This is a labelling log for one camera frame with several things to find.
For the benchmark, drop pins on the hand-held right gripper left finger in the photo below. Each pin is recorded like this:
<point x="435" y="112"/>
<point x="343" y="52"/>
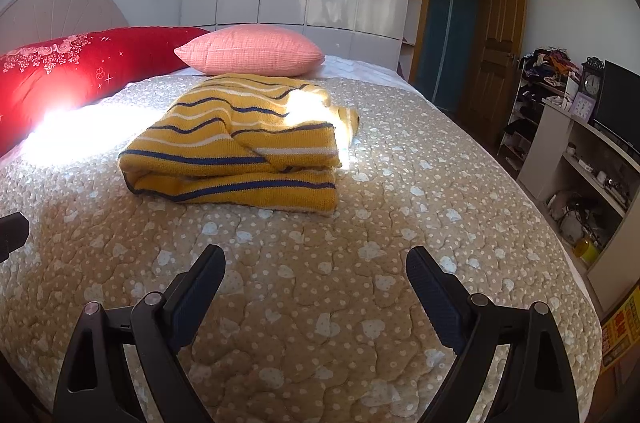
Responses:
<point x="192" y="303"/>

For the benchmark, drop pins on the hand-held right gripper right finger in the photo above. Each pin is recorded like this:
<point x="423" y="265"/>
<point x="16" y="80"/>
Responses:
<point x="440" y="303"/>

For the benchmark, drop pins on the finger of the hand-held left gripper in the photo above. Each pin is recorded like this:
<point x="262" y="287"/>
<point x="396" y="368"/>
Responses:
<point x="12" y="235"/>

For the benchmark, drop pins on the yellow striped knit sweater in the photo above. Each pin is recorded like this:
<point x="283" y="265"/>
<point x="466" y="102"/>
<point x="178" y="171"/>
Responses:
<point x="225" y="143"/>

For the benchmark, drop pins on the pile of clothes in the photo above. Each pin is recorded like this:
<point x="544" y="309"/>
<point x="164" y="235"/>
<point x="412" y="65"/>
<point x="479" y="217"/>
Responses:
<point x="550" y="63"/>

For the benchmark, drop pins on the beige dotted quilted bedspread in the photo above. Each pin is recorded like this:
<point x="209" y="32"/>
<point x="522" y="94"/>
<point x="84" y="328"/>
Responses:
<point x="320" y="263"/>

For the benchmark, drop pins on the yellow jar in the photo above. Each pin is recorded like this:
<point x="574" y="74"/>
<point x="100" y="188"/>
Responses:
<point x="587" y="250"/>

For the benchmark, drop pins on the red floral pillow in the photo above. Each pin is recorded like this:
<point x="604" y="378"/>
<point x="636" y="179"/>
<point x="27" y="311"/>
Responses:
<point x="90" y="68"/>

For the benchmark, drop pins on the yellow printed box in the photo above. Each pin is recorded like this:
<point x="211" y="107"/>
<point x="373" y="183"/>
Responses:
<point x="622" y="333"/>

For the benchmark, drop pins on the white shelf desk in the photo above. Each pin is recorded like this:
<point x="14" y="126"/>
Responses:
<point x="542" y="143"/>

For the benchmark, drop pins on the shoe rack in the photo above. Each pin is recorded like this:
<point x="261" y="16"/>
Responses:
<point x="520" y="128"/>

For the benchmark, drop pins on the white curved headboard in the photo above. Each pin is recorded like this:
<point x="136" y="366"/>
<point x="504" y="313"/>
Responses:
<point x="55" y="8"/>

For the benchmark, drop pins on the small purple clock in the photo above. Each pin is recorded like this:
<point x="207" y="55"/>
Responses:
<point x="582" y="107"/>

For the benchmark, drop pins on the wooden door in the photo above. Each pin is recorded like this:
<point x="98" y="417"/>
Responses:
<point x="495" y="53"/>

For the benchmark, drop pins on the pink pillow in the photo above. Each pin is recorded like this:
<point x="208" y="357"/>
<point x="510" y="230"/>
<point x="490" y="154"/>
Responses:
<point x="250" y="50"/>

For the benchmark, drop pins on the black monitor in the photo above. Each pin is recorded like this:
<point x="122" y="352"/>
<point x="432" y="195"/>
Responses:
<point x="620" y="103"/>

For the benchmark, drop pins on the ornate dark mantel clock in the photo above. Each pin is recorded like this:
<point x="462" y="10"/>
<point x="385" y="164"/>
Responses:
<point x="592" y="80"/>

